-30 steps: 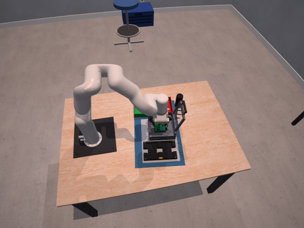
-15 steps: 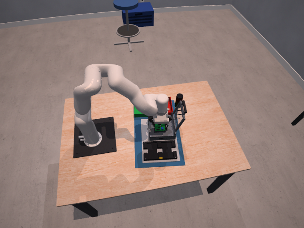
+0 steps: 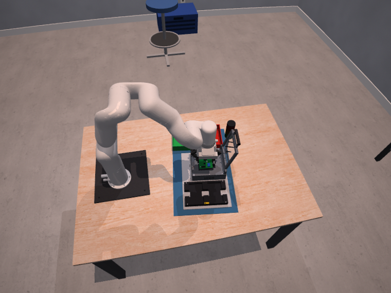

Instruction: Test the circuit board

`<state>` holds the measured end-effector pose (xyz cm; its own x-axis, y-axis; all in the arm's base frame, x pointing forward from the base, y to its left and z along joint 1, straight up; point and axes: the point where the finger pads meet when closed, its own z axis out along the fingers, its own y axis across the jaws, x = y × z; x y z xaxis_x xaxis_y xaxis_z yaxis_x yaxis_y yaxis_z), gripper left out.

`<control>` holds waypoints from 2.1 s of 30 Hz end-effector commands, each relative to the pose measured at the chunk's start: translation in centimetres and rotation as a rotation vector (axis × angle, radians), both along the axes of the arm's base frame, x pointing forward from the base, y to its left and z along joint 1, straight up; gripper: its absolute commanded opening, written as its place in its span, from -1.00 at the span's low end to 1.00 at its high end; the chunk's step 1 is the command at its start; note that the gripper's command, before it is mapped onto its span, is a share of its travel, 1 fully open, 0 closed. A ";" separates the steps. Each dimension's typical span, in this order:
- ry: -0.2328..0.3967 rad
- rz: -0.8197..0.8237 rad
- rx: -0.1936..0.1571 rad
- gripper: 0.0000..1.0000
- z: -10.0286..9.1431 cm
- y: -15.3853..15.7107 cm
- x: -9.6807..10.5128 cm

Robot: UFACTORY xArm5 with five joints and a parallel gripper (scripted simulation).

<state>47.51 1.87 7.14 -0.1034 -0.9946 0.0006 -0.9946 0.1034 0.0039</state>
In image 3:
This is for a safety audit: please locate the green circuit board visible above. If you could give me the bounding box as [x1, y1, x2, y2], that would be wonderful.
[199, 159, 213, 169]

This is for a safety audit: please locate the green bin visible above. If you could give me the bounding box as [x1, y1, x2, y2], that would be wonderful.
[173, 137, 190, 151]

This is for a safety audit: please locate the red bin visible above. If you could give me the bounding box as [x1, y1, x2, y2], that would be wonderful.
[216, 124, 223, 148]

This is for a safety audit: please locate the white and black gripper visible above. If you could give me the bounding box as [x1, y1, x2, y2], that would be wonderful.
[190, 143, 221, 163]

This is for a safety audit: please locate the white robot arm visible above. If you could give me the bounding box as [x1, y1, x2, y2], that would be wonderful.
[95, 82, 218, 189]

